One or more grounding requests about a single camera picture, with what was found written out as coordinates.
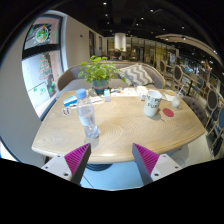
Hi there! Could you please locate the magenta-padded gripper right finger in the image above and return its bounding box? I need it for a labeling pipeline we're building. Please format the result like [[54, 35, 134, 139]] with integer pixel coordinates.
[[131, 143, 184, 186]]

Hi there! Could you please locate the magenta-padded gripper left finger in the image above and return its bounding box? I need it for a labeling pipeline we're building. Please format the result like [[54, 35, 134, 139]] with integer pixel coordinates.
[[41, 142, 92, 186]]

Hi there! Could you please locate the clear blue-capped water bottle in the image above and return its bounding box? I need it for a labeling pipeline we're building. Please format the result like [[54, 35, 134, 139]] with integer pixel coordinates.
[[75, 88, 100, 139]]

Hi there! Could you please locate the pill blister pack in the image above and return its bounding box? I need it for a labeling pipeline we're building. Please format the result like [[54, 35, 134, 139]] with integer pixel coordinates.
[[61, 106, 72, 117]]

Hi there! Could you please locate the flat round red coaster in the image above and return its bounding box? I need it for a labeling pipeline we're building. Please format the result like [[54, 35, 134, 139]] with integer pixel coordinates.
[[162, 107, 175, 118]]

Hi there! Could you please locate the white mug with black lettering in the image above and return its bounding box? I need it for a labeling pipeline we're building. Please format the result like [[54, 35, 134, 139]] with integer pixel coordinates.
[[143, 89, 163, 118]]

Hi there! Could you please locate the blue and white carton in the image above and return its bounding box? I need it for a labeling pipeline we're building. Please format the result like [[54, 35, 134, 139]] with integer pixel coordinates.
[[62, 95, 79, 108]]

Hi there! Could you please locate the small light blue box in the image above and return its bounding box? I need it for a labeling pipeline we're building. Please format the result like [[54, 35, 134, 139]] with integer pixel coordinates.
[[103, 88, 112, 103]]

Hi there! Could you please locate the dark grey tufted armchair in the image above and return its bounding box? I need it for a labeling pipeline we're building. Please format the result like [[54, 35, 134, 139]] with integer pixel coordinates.
[[181, 95, 208, 128]]

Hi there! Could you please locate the grey curved sofa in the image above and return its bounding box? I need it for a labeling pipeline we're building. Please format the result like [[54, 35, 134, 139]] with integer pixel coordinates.
[[56, 60, 167, 100]]

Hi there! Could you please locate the grey white chevron cushion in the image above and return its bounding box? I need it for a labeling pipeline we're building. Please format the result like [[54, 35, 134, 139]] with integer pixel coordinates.
[[118, 63, 155, 88]]

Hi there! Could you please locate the green potted plant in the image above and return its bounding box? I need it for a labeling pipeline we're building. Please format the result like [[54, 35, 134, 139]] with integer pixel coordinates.
[[78, 55, 126, 95]]

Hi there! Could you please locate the person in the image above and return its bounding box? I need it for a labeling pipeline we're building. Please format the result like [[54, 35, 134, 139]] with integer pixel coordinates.
[[109, 48, 123, 62]]

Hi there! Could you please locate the group of ceiling spotlights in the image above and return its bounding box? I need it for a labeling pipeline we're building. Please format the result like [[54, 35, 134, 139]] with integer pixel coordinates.
[[101, 1, 221, 56]]

